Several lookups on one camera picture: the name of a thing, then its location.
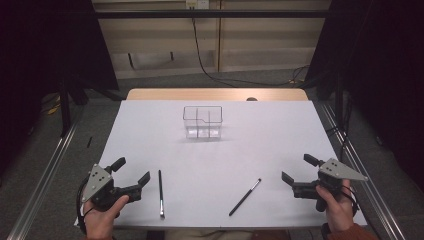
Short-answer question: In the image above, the wooden table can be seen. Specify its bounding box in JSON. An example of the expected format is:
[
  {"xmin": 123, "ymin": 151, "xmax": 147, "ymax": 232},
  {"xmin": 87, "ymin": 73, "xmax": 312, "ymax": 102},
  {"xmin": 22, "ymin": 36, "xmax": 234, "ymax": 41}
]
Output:
[{"xmin": 125, "ymin": 87, "xmax": 309, "ymax": 102}]

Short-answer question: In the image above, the right hand-held gripper cable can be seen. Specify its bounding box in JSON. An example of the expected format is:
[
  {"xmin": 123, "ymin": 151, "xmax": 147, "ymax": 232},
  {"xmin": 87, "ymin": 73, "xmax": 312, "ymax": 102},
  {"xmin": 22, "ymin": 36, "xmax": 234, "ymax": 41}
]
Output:
[{"xmin": 339, "ymin": 184, "xmax": 360, "ymax": 216}]

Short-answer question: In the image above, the clear plastic organizer box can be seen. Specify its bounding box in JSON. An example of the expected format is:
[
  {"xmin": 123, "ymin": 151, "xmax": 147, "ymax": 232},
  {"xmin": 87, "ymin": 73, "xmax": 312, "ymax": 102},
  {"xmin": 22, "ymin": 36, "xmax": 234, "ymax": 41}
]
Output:
[{"xmin": 182, "ymin": 105, "xmax": 224, "ymax": 140}]

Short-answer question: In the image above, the person's left hand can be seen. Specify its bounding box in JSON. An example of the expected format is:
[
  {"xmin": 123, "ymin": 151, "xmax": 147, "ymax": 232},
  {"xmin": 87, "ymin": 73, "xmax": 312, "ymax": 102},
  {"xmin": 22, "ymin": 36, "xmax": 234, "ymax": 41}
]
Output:
[{"xmin": 83, "ymin": 194, "xmax": 130, "ymax": 239}]

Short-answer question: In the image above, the black metal stand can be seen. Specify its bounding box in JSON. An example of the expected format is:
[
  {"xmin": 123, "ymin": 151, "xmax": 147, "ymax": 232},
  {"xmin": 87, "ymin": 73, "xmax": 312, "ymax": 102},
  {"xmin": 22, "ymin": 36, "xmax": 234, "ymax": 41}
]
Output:
[
  {"xmin": 58, "ymin": 76, "xmax": 89, "ymax": 138},
  {"xmin": 334, "ymin": 69, "xmax": 345, "ymax": 129}
]

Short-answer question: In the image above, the white table mat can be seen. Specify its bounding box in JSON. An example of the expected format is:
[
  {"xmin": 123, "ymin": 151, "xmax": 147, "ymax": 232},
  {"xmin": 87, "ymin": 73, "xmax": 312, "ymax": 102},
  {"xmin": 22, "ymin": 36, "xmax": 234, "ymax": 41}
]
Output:
[{"xmin": 73, "ymin": 99, "xmax": 368, "ymax": 230}]

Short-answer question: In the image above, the black pen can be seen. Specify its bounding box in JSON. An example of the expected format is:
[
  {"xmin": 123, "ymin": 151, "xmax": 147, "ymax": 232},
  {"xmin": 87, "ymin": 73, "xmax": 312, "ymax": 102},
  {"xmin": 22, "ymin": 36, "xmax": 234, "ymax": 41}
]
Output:
[
  {"xmin": 157, "ymin": 169, "xmax": 166, "ymax": 220},
  {"xmin": 228, "ymin": 177, "xmax": 263, "ymax": 217}
]

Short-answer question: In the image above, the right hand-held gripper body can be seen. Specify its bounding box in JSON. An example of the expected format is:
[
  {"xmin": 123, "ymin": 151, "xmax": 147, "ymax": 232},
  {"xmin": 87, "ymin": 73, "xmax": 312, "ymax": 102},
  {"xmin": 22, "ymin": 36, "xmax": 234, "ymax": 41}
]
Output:
[{"xmin": 291, "ymin": 158, "xmax": 370, "ymax": 213}]

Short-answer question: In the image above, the hand-held gripper cable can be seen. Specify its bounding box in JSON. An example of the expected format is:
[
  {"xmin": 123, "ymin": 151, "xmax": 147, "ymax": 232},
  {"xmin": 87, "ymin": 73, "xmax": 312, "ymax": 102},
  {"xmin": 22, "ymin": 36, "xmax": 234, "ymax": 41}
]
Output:
[
  {"xmin": 75, "ymin": 176, "xmax": 96, "ymax": 236},
  {"xmin": 339, "ymin": 184, "xmax": 360, "ymax": 216}
]

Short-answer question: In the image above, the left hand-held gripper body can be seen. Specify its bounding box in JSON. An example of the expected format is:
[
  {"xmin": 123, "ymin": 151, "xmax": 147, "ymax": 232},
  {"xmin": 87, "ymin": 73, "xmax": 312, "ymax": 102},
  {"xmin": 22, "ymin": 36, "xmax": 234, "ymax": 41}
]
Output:
[{"xmin": 80, "ymin": 163, "xmax": 144, "ymax": 213}]

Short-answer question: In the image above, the black horizontal bar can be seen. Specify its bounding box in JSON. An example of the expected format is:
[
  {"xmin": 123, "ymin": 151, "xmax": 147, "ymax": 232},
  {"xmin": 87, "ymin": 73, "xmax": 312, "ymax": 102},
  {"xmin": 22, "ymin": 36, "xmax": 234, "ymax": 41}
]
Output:
[{"xmin": 94, "ymin": 9, "xmax": 329, "ymax": 19}]

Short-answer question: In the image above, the left hand-held gripper cable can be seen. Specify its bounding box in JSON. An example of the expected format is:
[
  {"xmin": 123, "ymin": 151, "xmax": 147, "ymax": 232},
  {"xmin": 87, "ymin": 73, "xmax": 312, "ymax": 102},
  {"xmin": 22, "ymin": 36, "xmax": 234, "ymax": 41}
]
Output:
[{"xmin": 75, "ymin": 176, "xmax": 96, "ymax": 236}]

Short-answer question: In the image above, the black curtain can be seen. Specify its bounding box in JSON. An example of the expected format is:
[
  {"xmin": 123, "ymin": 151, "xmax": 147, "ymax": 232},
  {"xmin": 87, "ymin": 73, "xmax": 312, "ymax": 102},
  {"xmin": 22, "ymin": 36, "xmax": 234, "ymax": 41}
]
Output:
[
  {"xmin": 0, "ymin": 0, "xmax": 119, "ymax": 174},
  {"xmin": 304, "ymin": 0, "xmax": 424, "ymax": 191}
]

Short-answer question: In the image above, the person's right hand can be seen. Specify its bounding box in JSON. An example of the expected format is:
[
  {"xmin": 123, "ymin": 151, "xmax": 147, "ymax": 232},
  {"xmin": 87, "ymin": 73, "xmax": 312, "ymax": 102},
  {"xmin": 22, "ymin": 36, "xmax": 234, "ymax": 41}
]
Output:
[{"xmin": 315, "ymin": 179, "xmax": 355, "ymax": 234}]

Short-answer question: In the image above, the aluminium floor rail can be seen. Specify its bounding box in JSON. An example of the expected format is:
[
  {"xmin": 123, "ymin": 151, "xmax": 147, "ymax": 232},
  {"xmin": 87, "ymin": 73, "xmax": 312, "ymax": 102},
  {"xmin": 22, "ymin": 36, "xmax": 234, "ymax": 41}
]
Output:
[
  {"xmin": 316, "ymin": 101, "xmax": 408, "ymax": 240},
  {"xmin": 6, "ymin": 123, "xmax": 79, "ymax": 240}
]

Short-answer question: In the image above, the long black wall cable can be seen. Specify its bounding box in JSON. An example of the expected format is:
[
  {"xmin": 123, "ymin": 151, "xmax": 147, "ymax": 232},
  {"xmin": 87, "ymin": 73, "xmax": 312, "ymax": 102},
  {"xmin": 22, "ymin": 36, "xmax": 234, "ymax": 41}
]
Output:
[{"xmin": 190, "ymin": 6, "xmax": 311, "ymax": 88}]

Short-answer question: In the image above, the white wall outlet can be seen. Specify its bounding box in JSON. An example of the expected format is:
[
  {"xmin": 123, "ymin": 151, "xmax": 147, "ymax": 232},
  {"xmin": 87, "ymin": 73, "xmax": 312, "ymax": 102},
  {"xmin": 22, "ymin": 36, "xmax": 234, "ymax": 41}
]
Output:
[{"xmin": 185, "ymin": 0, "xmax": 210, "ymax": 10}]

